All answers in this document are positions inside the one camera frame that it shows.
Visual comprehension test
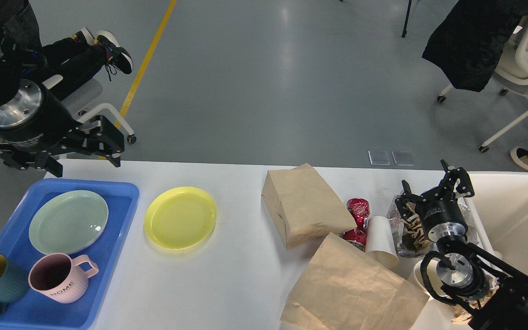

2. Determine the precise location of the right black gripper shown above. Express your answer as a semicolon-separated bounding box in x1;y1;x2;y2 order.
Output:
395;159;475;243

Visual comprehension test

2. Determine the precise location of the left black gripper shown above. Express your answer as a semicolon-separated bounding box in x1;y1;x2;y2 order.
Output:
0;79;125;177

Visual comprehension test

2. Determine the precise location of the pink HOME mug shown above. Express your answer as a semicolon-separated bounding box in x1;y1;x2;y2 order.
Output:
28;253;100;304

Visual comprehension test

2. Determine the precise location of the yellow plastic plate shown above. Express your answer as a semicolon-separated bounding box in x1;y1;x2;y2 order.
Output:
144;187;217;250

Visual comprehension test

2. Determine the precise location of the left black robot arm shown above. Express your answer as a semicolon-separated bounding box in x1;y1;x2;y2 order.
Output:
0;1;132;177

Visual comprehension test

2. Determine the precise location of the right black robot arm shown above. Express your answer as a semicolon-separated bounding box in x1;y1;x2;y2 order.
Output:
395;159;528;330

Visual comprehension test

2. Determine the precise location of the right floor plate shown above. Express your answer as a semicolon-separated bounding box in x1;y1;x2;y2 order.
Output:
391;150;415;166

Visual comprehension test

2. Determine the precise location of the floor plate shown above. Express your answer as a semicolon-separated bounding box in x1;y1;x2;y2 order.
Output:
368;150;391;166
391;150;415;166

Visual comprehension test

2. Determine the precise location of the grey office chair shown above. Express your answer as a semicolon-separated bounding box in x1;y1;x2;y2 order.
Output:
45;79;137;158

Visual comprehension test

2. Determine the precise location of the clear bag with brown paper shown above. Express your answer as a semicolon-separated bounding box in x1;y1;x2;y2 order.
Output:
387;194;480;258

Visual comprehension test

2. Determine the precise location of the left floor plate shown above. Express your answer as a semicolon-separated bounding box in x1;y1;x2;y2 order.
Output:
368;150;391;166

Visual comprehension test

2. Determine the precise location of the pale green plate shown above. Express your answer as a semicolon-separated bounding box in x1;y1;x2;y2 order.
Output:
28;190;109;254

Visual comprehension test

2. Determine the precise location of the red crumpled snack wrapper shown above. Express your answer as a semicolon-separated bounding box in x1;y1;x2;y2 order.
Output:
343;198;370;251

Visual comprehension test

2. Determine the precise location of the white paper cup lying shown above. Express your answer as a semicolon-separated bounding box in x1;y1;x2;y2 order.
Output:
365;216;399;268

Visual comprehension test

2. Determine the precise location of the white plastic bin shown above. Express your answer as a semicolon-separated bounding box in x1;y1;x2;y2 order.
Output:
470;171;528;275

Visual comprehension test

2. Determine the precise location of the white paper cup upright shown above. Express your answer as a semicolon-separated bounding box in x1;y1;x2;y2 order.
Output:
409;260;438;295

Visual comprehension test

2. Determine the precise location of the person in black clothes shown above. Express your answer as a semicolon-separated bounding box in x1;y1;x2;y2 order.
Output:
0;0;133;100

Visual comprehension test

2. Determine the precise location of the crumpled brown paper ball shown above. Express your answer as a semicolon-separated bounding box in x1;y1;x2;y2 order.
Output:
450;279;499;325

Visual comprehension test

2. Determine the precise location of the upper brown paper bag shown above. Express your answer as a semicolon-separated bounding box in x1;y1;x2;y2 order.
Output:
261;163;356;249

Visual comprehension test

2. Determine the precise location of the lower brown paper bag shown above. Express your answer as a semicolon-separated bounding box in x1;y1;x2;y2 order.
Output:
280;233;428;330

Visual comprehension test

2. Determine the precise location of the black jacket on chair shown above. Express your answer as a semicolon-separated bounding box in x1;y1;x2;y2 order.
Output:
422;0;528;92

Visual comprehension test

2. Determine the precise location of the black stand leg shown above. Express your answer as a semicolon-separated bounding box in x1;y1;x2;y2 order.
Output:
401;0;413;38

